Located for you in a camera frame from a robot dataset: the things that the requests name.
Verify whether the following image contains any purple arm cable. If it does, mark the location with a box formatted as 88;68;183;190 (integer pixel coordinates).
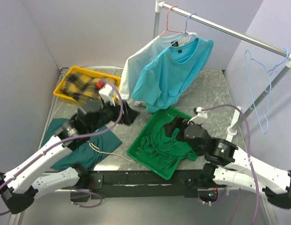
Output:
0;78;124;216
201;104;261;225

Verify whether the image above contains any light blue t shirt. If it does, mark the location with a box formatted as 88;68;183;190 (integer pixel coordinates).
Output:
131;38;214;113

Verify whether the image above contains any green cloth in bin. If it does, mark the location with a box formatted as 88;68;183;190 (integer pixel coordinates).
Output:
139;126;198;176

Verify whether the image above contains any yellow plastic bin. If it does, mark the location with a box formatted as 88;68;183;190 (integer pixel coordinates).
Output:
53;66;121;104

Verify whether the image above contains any white rack base foot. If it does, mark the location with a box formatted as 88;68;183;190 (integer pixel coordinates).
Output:
226;109;240;142

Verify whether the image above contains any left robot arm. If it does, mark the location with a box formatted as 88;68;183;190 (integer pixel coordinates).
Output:
0;100;140;214

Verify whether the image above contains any green plastic bin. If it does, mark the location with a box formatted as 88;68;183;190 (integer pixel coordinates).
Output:
127;107;198;180

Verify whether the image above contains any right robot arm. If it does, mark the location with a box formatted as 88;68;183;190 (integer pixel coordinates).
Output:
163;116;291;209

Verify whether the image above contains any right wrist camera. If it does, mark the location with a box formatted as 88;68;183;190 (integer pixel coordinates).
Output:
187;107;208;125

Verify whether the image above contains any white t shirt on hanger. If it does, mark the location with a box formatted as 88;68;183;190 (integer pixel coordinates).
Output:
118;32;199;107

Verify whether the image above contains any pink wire hanger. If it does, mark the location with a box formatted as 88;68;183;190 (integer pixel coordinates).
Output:
158;5;186;40

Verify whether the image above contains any dark teal garment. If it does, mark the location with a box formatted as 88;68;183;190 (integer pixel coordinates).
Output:
42;118;122;172

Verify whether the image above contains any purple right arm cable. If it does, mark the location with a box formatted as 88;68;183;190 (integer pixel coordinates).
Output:
201;104;261;225

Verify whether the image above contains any metal clothes rack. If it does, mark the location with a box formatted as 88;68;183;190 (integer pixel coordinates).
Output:
153;0;291;132

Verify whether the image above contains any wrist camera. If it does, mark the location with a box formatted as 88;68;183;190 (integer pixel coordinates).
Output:
187;107;208;125
98;79;118;106

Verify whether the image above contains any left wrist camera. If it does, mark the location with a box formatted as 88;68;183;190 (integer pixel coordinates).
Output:
98;79;118;106

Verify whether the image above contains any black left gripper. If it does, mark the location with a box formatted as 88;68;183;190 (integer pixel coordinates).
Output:
88;97;140;134

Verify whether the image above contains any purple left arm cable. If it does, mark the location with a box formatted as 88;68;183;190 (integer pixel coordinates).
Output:
0;78;124;216

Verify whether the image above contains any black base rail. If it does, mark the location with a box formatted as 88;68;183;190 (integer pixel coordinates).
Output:
75;169;217;198

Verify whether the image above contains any yellow plaid cloth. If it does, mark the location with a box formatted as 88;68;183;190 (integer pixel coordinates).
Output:
59;73;106;104

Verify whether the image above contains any beige drawstring cord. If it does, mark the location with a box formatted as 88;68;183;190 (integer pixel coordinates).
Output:
88;141;137;163

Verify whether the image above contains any blue wire hanger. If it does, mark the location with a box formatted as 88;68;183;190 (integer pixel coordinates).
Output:
170;13;198;47
244;50;288;135

